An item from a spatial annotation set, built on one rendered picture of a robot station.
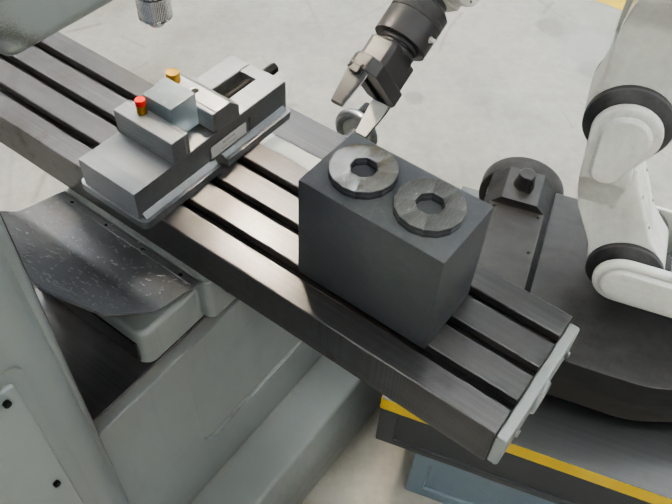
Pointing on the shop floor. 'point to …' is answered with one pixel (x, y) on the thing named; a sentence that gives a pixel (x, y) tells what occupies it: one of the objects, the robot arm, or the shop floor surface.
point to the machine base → (296, 440)
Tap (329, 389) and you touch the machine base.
